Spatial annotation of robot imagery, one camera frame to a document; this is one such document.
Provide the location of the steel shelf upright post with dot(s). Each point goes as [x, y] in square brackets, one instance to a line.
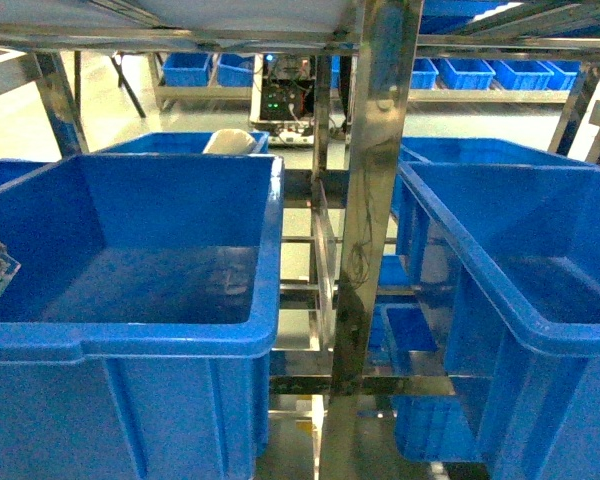
[386, 54]

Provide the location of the blue bin behind left bin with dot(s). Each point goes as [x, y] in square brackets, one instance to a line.
[223, 141]

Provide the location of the large blue shelf bin right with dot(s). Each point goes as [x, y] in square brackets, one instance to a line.
[505, 262]

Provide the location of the electronics control box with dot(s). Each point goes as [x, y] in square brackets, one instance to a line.
[282, 98]

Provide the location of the large blue shelf bin left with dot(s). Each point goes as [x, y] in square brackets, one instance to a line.
[135, 337]

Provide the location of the large blue shelf bin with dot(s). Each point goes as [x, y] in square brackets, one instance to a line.
[505, 262]
[135, 337]

